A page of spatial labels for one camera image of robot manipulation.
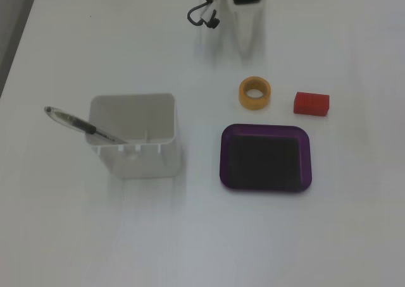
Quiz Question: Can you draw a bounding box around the black ballpoint pen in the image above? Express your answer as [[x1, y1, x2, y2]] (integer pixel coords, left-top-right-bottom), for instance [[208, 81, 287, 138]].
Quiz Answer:
[[43, 106, 128, 145]]

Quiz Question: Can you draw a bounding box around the red rectangular block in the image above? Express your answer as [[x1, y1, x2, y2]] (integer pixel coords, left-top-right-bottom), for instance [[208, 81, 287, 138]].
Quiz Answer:
[[292, 91, 330, 116]]

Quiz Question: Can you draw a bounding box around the yellow tape roll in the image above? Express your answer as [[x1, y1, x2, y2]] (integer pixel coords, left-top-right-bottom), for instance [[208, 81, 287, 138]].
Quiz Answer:
[[238, 76, 273, 111]]

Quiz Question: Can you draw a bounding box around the white plastic box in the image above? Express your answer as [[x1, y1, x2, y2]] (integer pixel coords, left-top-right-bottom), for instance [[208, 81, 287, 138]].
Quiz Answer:
[[85, 92, 183, 179]]

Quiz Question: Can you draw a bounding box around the dark grey robot cable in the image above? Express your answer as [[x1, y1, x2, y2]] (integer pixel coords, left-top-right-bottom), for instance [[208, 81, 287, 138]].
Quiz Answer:
[[187, 0, 220, 29]]

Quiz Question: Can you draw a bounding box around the purple metal tray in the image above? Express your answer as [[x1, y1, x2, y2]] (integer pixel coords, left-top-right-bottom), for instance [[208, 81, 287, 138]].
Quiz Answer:
[[218, 123, 313, 193]]

